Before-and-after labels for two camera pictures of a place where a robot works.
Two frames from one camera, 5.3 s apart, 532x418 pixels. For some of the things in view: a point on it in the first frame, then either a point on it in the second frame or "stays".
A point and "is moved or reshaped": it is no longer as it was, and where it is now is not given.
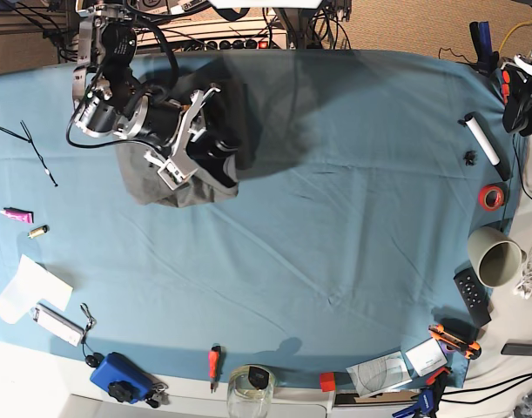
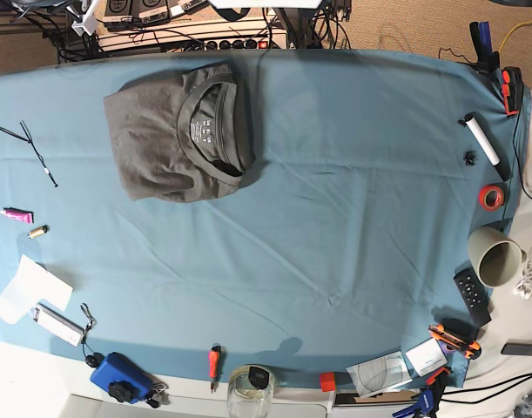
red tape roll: (491, 198) stays
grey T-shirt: (218, 118) is moved or reshaped
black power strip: (238, 43) stays
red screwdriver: (214, 363) stays
